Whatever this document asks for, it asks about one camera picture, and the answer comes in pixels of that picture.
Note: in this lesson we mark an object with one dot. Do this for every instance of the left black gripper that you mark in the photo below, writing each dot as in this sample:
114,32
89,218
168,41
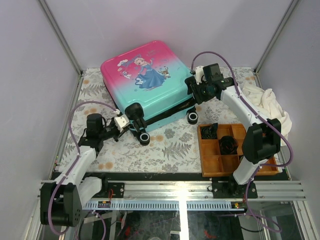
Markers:
120,134

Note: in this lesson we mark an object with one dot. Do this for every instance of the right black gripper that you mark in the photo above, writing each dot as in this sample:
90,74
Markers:
195,90

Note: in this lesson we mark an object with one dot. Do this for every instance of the pink teal suitcase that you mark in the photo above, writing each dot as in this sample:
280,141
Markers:
147,85

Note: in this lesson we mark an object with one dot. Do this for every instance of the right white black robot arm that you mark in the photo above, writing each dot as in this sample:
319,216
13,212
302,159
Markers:
262,140

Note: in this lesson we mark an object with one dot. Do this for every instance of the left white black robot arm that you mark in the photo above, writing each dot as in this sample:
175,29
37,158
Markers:
62,200

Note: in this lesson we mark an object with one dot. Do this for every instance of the rolled black belt top-left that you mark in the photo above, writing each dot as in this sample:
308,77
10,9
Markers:
209,132

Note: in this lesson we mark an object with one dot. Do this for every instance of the rolled black belt centre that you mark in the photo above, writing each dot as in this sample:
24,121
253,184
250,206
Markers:
228,145

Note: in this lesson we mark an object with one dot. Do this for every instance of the white crumpled garment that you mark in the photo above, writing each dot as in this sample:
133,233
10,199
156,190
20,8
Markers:
265,101

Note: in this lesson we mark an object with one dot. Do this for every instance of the floral patterned table mat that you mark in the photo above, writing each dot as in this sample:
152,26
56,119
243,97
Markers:
173,148

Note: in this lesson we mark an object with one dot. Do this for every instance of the wooden compartment tray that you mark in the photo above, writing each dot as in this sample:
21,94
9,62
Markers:
214,163

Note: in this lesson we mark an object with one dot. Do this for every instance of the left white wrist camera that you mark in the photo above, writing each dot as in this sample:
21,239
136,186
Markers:
121,122

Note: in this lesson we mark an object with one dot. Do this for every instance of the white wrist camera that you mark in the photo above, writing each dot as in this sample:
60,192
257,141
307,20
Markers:
121,122
199,74

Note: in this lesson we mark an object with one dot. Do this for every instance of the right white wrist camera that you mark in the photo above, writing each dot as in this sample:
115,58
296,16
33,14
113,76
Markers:
199,74

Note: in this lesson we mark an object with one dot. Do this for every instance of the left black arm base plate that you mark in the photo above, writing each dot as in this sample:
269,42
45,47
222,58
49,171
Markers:
111,190

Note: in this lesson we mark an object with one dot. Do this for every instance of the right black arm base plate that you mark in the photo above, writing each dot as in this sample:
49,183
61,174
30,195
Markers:
225,190

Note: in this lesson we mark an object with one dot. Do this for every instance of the aluminium rail frame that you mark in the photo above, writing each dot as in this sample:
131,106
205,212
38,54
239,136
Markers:
203,196

